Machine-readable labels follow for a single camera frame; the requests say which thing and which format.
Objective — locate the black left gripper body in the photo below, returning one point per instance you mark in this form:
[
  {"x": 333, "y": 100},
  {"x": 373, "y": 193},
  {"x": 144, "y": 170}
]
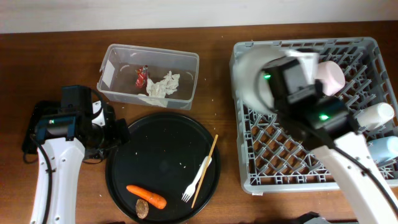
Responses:
[{"x": 114, "y": 136}]

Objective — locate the red snack wrapper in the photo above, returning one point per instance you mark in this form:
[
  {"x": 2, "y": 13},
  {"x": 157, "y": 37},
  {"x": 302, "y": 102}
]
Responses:
[{"x": 142, "y": 76}]

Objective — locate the white napkin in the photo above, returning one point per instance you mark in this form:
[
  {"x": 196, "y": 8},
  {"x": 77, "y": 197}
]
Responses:
[{"x": 156, "y": 92}]

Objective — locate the brown cookie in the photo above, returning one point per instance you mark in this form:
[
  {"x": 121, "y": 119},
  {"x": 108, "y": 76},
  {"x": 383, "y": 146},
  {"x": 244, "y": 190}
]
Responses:
[{"x": 142, "y": 208}]

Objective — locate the orange carrot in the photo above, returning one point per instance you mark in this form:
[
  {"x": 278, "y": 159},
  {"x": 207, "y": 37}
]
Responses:
[{"x": 154, "y": 199}]

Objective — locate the white plastic fork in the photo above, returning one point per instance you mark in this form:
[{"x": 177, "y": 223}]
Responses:
[{"x": 190, "y": 190}]

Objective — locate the wooden chopstick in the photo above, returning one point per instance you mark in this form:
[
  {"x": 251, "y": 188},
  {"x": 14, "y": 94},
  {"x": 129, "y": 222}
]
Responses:
[{"x": 205, "y": 167}]

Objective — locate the white speckled plate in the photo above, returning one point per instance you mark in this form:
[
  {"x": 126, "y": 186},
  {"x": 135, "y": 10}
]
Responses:
[{"x": 253, "y": 89}]

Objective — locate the white cup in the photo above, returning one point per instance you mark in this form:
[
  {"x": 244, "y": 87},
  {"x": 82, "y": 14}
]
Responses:
[{"x": 375, "y": 116}]

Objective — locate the light blue cup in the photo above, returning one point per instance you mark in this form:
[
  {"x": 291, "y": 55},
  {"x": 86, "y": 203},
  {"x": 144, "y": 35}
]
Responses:
[{"x": 383, "y": 149}]

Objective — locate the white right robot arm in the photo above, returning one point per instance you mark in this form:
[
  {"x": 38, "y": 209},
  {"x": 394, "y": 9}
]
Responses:
[{"x": 329, "y": 130}]

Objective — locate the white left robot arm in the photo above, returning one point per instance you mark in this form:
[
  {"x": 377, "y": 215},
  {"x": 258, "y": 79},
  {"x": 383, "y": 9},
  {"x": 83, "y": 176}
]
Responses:
[{"x": 80, "y": 127}]

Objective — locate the grey dishwasher rack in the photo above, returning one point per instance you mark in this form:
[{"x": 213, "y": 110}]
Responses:
[{"x": 269, "y": 159}]

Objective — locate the black round tray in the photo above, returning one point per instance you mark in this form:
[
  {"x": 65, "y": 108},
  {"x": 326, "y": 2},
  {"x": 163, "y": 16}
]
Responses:
[{"x": 163, "y": 156}]

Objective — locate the clear plastic bin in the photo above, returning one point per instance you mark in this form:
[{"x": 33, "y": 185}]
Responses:
[{"x": 118, "y": 74}]

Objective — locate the black rectangular tray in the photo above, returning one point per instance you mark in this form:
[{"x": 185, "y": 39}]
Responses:
[{"x": 41, "y": 108}]

